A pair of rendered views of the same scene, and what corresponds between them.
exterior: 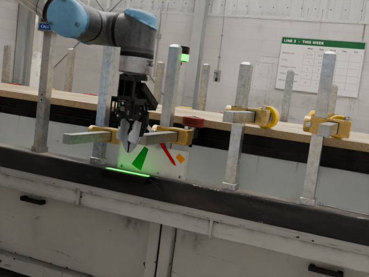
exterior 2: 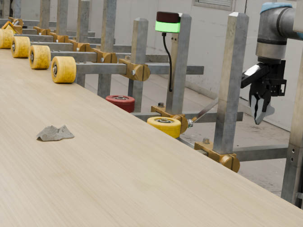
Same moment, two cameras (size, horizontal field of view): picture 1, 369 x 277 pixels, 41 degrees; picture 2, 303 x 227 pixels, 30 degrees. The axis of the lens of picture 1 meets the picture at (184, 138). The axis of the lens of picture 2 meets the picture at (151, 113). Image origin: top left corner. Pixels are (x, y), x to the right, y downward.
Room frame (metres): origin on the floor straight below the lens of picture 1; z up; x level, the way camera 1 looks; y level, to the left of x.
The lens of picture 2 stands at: (2.89, 1.02, 1.22)
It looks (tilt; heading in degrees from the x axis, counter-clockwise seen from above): 13 degrees down; 220
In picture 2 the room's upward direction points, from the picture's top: 5 degrees clockwise
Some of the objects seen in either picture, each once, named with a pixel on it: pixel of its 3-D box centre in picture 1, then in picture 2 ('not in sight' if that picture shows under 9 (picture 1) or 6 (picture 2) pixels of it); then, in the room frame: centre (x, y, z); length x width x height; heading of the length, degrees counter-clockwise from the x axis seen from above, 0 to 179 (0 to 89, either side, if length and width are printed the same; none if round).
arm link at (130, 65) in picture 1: (136, 66); (269, 51); (1.33, 0.15, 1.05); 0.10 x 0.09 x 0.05; 69
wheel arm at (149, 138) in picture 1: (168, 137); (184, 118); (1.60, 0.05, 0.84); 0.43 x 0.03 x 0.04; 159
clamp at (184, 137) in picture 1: (172, 134); (167, 119); (1.67, 0.04, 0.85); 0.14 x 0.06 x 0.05; 69
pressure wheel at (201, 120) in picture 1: (191, 131); (119, 116); (1.79, -0.02, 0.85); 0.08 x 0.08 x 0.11
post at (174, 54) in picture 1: (167, 115); (174, 100); (1.67, 0.07, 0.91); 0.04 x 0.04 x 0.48; 69
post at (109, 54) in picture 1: (104, 100); (227, 113); (1.76, 0.30, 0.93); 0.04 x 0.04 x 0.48; 69
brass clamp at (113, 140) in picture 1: (106, 134); (216, 158); (1.75, 0.28, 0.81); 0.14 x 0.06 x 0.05; 69
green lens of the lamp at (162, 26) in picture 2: (180, 57); (166, 26); (1.71, 0.05, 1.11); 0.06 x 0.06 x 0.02
